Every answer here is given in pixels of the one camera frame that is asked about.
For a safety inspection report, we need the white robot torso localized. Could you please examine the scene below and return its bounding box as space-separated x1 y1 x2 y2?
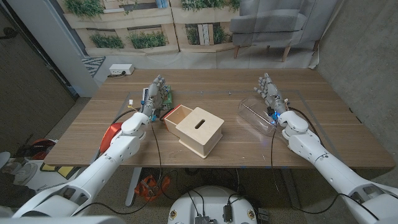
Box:
167 185 258 224

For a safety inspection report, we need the wooden drawer box with slot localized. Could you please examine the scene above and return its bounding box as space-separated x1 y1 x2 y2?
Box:
163 104 225 159

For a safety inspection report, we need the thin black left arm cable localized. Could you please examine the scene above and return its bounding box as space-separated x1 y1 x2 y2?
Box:
71 123 165 216

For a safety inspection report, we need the red object on floor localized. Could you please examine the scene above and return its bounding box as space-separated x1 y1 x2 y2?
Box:
30 138 57 160

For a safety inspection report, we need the yellow floor pad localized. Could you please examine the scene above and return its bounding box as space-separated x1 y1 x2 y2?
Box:
40 163 75 180

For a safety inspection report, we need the clear plastic clamshell container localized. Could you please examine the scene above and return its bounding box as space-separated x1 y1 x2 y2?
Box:
237 96 290 138

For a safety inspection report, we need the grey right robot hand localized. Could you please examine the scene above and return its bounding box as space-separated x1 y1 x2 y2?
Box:
253 73 289 116

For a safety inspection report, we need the white table leg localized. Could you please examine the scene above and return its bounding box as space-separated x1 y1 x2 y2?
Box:
124 167 143 207

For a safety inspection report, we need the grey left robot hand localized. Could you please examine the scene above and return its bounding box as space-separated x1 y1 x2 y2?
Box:
140 74 170 121

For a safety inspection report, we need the white power strip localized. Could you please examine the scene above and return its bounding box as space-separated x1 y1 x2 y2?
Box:
109 63 136 76

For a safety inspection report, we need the orange ribbon spool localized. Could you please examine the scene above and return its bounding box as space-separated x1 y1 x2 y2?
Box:
99 122 124 154

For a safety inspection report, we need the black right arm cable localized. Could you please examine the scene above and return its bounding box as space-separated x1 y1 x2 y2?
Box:
269 107 380 222

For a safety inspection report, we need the printed garden armchair backdrop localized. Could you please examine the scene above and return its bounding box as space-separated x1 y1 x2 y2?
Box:
55 0 338 70

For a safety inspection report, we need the black door handle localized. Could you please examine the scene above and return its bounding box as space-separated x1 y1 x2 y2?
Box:
0 27 18 40

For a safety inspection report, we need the black adapter on torso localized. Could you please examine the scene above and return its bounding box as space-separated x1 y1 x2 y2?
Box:
223 204 233 223

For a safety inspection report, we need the orange tool under table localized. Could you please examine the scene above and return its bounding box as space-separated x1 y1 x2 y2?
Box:
134 174 171 202

